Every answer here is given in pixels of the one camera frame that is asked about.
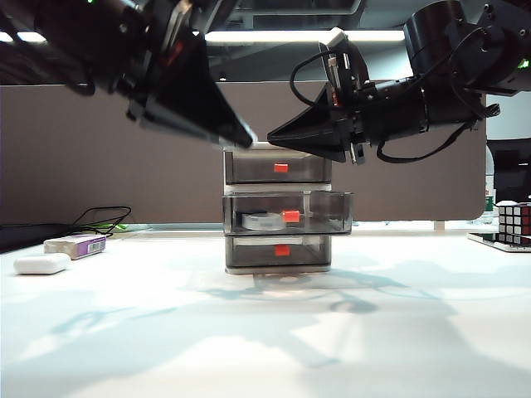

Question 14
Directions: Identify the white flat tray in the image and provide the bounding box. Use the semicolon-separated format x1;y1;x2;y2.
465;231;531;254

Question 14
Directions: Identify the ceiling light strip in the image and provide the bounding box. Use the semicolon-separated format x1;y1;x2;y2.
0;29;406;45

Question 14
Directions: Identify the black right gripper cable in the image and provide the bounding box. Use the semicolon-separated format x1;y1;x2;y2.
375;123;470;163

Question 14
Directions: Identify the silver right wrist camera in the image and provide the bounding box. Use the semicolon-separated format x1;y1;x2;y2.
317;27;370;96

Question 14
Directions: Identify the white and purple box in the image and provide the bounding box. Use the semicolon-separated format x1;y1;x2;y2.
43;234;107;261

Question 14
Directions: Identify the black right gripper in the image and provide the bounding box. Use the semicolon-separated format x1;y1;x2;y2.
267;80;379;166

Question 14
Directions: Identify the black Rubik's cube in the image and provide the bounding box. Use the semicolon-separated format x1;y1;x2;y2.
497;201;531;238

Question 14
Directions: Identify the grey translucent drawer with papers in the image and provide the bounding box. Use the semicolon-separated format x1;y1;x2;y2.
225;235;332;268

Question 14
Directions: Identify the black right camera cable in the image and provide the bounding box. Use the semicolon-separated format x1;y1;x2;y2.
289;52;329;108

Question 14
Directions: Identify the white three-drawer cabinet frame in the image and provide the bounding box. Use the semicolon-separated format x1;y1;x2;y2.
222;140;333;274

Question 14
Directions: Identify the white earbuds case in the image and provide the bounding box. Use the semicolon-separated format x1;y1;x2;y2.
13;252;71;276

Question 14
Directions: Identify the grey translucent drawer, empty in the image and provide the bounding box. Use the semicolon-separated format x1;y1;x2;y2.
224;148;333;185

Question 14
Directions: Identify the transparent tape roll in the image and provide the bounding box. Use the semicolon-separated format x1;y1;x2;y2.
241;211;287;232

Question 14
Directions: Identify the black cable bundle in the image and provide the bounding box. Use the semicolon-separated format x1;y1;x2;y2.
72;206;132;240

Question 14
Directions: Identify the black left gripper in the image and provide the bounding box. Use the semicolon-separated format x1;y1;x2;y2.
119;0;259;149

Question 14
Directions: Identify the brown desk partition panel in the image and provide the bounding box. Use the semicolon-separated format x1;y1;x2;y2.
0;80;487;228

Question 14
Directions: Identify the black monitor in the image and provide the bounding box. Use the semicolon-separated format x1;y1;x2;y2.
485;138;531;204

